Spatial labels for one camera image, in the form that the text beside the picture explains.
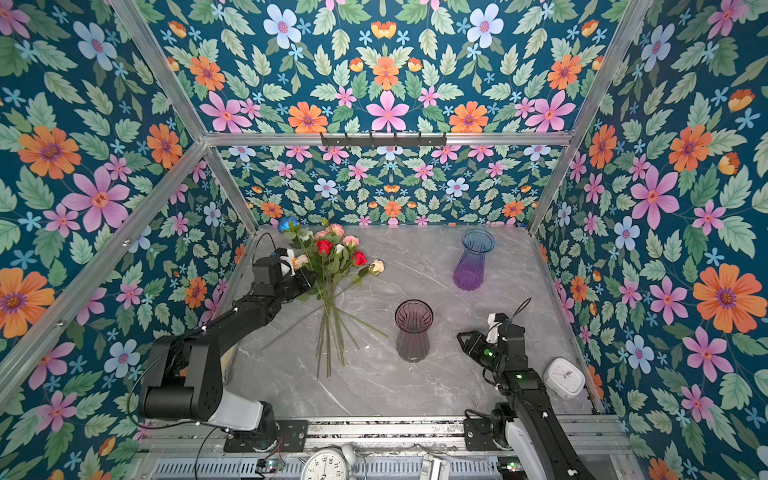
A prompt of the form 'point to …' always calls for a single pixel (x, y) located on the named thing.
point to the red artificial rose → (324, 245)
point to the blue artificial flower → (283, 223)
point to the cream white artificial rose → (377, 266)
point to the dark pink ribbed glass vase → (413, 318)
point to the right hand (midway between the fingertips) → (466, 334)
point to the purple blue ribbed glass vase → (469, 269)
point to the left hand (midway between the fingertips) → (321, 271)
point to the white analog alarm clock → (330, 464)
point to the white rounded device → (564, 378)
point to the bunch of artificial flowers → (336, 263)
